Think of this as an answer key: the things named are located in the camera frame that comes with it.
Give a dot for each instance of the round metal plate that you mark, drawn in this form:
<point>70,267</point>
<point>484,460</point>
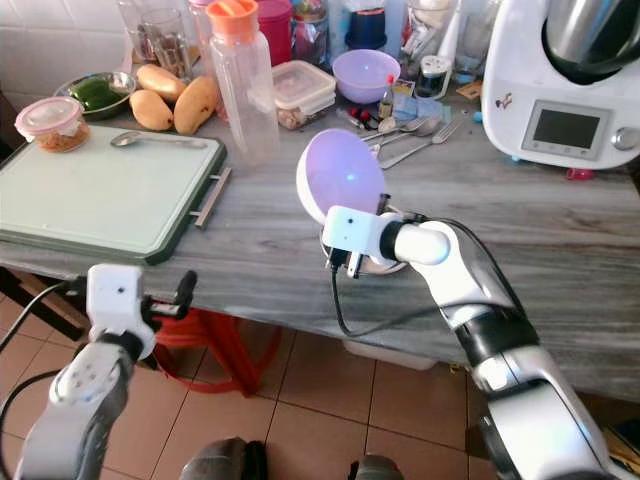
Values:
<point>390,266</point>

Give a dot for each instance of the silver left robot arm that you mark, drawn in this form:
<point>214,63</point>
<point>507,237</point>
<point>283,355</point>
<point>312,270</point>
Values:
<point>75,405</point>

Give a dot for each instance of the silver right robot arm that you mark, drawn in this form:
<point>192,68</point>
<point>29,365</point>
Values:
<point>500,330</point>

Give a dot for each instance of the dark blue cup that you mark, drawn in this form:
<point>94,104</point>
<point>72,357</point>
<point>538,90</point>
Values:
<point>366,28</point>

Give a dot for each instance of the red plastic stool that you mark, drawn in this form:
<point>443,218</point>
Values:
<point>220,345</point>

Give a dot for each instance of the pink lidded plastic food tub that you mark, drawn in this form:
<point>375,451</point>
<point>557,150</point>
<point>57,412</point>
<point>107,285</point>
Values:
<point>52,122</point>

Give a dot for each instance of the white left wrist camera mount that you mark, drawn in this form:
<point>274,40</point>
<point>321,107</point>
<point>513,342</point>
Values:
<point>115,295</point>

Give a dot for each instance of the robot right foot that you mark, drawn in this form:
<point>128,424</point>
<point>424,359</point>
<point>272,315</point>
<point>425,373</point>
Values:
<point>375,470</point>

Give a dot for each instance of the metal bowl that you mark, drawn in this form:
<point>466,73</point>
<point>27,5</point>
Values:
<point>125,80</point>

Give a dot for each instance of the metal fork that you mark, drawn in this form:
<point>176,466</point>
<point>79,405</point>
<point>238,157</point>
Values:
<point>425,146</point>

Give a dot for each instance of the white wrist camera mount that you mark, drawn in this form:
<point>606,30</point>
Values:
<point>355,230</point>
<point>115,295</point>

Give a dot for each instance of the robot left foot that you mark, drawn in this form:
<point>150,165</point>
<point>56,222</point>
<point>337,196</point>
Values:
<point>220,462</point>

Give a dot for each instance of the clear square lidded container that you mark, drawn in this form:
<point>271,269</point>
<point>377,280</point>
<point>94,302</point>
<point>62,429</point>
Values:
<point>305,90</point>

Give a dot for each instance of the pale green tray dark rim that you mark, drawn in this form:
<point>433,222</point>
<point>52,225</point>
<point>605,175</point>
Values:
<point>105,195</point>

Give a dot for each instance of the metal spoon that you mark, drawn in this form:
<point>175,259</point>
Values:
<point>422,126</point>
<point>125,139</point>

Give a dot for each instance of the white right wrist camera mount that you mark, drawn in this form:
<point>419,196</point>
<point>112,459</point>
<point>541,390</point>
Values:
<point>355,230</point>

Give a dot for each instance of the pink plastic bottle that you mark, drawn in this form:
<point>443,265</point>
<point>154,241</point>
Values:
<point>202,35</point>

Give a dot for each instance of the clear bottle orange cap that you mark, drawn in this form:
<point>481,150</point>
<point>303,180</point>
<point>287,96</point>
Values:
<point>245,95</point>

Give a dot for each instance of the small bottle red cap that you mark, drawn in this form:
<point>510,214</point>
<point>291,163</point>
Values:
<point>386,98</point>

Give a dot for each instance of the yellow mango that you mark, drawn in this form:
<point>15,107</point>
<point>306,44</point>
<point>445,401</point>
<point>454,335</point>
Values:
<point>162,81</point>
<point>150,111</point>
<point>197,104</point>

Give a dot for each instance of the red plastic container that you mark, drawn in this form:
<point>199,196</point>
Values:
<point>274,30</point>

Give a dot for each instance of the purple plastic bowl white outside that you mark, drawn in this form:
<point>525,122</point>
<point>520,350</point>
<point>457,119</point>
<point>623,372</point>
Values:
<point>338,175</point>

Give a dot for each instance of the green vegetable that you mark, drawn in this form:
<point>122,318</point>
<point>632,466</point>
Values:
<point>95,93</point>

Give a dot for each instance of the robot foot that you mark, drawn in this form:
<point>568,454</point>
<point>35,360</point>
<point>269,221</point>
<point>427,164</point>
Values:
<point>375,470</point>
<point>220,462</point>

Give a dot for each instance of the glass jar dark contents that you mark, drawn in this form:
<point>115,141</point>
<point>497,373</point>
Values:
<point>165,42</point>

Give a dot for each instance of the small pink object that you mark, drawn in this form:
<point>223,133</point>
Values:
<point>580,174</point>

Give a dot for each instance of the white plastic box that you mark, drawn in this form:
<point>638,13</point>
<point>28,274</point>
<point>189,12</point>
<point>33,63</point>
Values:
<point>385,355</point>

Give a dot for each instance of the white kitchen food processor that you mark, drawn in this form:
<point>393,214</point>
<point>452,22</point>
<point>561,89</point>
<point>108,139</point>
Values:
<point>520,90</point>

